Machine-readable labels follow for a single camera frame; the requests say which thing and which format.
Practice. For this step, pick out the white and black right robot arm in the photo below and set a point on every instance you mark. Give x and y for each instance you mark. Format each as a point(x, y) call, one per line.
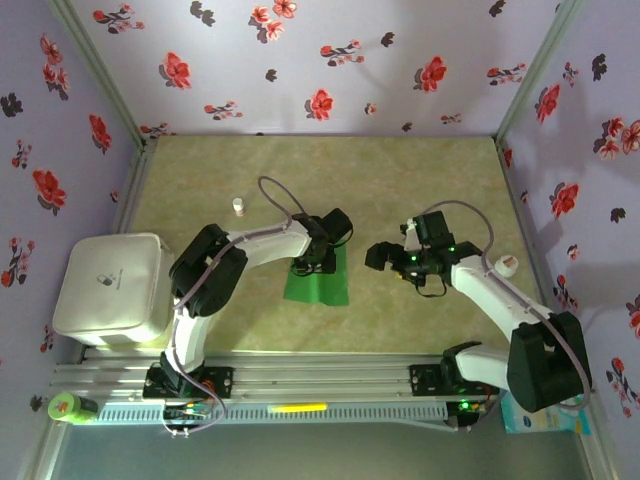
point(490, 295)

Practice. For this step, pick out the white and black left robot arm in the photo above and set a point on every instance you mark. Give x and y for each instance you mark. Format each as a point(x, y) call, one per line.
point(270, 245)

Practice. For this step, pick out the white cup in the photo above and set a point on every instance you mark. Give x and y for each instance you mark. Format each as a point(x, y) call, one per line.
point(505, 266)

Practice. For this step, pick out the small white bottle pink label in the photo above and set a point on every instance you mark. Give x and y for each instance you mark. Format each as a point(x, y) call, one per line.
point(239, 206)

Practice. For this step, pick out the small black electronics board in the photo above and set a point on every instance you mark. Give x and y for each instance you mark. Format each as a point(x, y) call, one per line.
point(187, 412)
point(467, 407)

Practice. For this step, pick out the blue wet wipes packet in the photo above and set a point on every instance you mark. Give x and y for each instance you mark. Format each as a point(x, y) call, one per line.
point(550, 422)

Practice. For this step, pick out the white plastic storage box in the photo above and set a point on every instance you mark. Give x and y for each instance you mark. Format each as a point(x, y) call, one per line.
point(100, 300)

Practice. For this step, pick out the green cylinder container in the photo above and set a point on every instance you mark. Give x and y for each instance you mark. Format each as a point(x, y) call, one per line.
point(65, 407)

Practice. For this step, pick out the aluminium side rail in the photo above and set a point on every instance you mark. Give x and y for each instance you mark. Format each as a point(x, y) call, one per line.
point(525, 225)
point(131, 195)

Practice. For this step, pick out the long aluminium base rail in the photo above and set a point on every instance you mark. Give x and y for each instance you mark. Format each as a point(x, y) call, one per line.
point(320, 380)

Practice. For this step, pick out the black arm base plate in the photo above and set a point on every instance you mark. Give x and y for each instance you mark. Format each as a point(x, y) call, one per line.
point(222, 382)
point(425, 380)

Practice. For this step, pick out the aluminium corner post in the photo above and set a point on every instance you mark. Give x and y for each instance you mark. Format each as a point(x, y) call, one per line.
point(537, 65)
point(95, 65)

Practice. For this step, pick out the aluminium frame bar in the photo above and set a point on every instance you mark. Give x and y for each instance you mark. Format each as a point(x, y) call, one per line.
point(600, 445)
point(42, 450)

